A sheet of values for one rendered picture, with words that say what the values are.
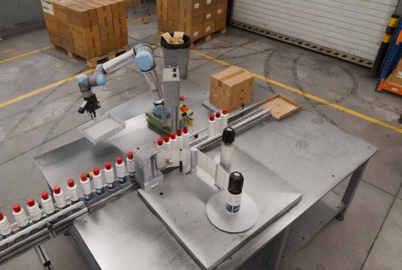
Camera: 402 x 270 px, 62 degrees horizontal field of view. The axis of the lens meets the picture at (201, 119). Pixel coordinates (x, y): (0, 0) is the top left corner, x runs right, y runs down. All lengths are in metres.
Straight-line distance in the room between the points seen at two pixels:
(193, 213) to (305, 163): 0.95
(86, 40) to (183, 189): 3.77
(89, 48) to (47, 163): 3.24
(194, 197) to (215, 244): 0.34
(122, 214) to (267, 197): 0.88
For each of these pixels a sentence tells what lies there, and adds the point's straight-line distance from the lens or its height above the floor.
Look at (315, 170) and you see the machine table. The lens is 2.49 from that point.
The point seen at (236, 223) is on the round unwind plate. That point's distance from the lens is 1.97.
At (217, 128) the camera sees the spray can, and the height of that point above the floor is 0.96.
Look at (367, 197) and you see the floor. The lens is 3.71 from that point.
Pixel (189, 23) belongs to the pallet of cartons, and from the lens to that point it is 5.99.
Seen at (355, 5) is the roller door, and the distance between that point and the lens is 6.14.
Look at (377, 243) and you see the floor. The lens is 3.37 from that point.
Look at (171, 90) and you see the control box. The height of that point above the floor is 1.41.
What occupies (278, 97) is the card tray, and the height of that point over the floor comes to 0.83.
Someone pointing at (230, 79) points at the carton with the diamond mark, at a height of 1.12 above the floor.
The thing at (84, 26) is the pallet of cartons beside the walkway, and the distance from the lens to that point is 5.40.
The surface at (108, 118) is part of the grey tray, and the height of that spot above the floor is 0.95.
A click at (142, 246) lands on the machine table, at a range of 1.96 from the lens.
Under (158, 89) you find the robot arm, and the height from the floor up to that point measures 1.24.
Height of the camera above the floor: 2.44
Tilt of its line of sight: 35 degrees down
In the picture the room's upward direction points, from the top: 2 degrees clockwise
